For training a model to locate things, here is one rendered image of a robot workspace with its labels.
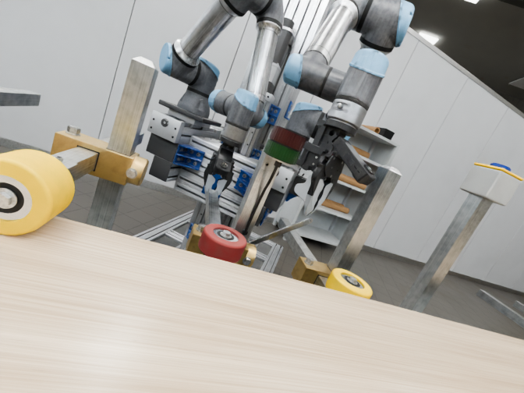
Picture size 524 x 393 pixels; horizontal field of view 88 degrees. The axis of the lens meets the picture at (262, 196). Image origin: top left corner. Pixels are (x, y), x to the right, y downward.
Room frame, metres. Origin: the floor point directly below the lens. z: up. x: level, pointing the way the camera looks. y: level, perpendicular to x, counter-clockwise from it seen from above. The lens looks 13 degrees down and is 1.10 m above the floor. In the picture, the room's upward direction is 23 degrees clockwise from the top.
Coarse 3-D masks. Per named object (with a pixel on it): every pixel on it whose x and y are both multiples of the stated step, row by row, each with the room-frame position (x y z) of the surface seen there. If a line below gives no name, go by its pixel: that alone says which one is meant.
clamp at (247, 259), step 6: (192, 228) 0.51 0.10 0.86; (192, 234) 0.48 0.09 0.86; (198, 234) 0.48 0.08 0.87; (192, 240) 0.47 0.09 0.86; (198, 240) 0.47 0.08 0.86; (186, 246) 0.49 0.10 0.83; (192, 246) 0.47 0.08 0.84; (198, 246) 0.48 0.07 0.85; (246, 246) 0.51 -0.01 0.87; (252, 246) 0.53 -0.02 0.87; (192, 252) 0.47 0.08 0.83; (198, 252) 0.48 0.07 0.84; (246, 252) 0.50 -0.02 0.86; (252, 252) 0.51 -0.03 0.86; (246, 258) 0.50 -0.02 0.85; (252, 258) 0.51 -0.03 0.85; (240, 264) 0.50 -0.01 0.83; (246, 264) 0.50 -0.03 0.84; (252, 264) 0.51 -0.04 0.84
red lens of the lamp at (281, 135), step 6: (276, 126) 0.46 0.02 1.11; (276, 132) 0.45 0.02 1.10; (282, 132) 0.45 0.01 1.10; (288, 132) 0.44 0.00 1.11; (276, 138) 0.45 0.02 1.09; (282, 138) 0.45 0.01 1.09; (288, 138) 0.44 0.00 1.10; (294, 138) 0.45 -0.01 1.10; (300, 138) 0.45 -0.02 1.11; (288, 144) 0.44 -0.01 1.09; (294, 144) 0.45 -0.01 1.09; (300, 144) 0.46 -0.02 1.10; (300, 150) 0.46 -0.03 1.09
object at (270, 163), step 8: (280, 144) 0.45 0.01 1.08; (264, 160) 0.50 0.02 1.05; (272, 160) 0.50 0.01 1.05; (280, 160) 0.45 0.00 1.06; (264, 168) 0.50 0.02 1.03; (272, 168) 0.50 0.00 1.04; (272, 176) 0.47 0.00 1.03; (264, 192) 0.49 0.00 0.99; (256, 208) 0.50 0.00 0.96; (248, 224) 0.50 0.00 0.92
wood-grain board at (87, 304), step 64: (0, 256) 0.21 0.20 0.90; (64, 256) 0.24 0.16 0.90; (128, 256) 0.29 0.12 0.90; (192, 256) 0.34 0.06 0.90; (0, 320) 0.16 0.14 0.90; (64, 320) 0.18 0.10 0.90; (128, 320) 0.20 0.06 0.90; (192, 320) 0.23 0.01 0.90; (256, 320) 0.27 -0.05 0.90; (320, 320) 0.32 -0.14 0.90; (384, 320) 0.39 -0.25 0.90; (448, 320) 0.50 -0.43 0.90; (0, 384) 0.12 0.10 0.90; (64, 384) 0.13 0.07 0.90; (128, 384) 0.15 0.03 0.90; (192, 384) 0.17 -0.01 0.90; (256, 384) 0.19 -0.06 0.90; (320, 384) 0.22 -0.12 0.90; (384, 384) 0.26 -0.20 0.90; (448, 384) 0.30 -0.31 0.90; (512, 384) 0.37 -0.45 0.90
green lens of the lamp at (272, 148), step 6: (270, 144) 0.46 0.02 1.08; (276, 144) 0.45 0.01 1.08; (264, 150) 0.46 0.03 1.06; (270, 150) 0.45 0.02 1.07; (276, 150) 0.45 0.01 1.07; (282, 150) 0.44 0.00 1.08; (288, 150) 0.45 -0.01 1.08; (294, 150) 0.45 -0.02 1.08; (276, 156) 0.45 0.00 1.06; (282, 156) 0.44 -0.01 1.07; (288, 156) 0.45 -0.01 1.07; (294, 156) 0.45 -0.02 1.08; (288, 162) 0.45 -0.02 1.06; (294, 162) 0.46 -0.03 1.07
